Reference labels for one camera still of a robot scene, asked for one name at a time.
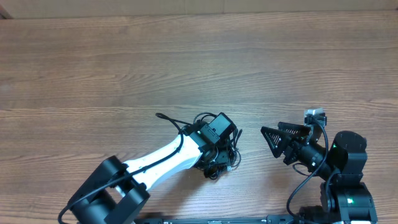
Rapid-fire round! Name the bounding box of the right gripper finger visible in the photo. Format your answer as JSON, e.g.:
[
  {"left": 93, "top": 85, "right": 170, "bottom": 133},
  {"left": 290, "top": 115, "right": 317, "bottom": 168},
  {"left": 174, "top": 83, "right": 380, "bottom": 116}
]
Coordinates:
[
  {"left": 261, "top": 126, "right": 292, "bottom": 158},
  {"left": 277, "top": 122, "right": 311, "bottom": 137}
]

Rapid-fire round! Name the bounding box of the black usb cable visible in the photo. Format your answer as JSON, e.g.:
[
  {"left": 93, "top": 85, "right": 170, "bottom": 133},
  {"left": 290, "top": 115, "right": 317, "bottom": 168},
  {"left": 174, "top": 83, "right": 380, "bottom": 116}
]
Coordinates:
[{"left": 192, "top": 111, "right": 243, "bottom": 181}]

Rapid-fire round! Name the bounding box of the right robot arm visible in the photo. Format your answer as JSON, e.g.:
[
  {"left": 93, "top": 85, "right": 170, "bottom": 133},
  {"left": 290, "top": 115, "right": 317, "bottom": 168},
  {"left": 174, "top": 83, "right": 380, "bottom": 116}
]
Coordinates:
[{"left": 261, "top": 121, "right": 378, "bottom": 223}]

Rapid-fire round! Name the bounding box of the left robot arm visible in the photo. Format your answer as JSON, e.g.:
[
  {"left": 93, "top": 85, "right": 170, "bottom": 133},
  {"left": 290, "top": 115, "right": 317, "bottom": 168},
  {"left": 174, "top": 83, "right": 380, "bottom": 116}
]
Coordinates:
[{"left": 57, "top": 112, "right": 242, "bottom": 223}]

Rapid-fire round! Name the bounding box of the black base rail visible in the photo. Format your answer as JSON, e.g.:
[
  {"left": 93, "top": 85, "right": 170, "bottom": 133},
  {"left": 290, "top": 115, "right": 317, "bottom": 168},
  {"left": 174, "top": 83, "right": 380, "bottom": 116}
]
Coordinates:
[{"left": 134, "top": 215, "right": 303, "bottom": 224}]

